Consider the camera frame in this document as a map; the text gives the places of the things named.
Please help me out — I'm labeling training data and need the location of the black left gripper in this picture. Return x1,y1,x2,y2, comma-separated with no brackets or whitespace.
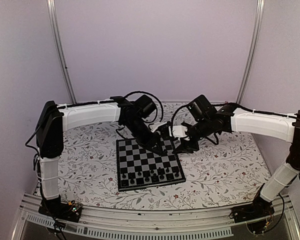
124,118,164,156

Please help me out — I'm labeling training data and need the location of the black and grey chessboard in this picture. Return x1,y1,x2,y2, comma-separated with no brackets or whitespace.
116,138,186,192

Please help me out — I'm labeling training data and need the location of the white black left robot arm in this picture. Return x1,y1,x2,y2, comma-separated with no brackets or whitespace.
32,92,164,217

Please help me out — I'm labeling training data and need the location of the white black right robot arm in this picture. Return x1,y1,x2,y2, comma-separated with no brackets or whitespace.
169,95,300,218

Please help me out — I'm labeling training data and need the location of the floral patterned table mat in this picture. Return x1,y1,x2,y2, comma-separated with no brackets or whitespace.
36,101,275,211

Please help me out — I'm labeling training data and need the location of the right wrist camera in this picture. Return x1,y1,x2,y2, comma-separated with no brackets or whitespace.
168,125,190,141

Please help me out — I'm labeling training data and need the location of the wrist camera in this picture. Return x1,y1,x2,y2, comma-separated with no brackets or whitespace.
168,125,190,141
148,121,172,137

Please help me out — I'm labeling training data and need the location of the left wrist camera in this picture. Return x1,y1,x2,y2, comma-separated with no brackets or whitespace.
148,121,172,137

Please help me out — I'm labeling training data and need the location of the front aluminium frame rail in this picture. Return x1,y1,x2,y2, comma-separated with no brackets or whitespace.
11,193,300,240

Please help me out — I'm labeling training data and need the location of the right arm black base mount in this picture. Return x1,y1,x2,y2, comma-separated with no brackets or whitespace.
229,196,275,235

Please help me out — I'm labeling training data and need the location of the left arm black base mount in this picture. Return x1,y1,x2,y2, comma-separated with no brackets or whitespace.
38,195,83,223

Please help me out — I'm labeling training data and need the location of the left rear aluminium frame post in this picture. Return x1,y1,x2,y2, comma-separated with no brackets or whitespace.
46,0,77,104

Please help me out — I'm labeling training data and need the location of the aluminium frame post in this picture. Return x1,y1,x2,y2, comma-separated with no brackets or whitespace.
236,0,265,104
46,0,77,104

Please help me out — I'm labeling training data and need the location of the right rear aluminium frame post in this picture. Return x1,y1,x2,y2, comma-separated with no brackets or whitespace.
236,0,265,104

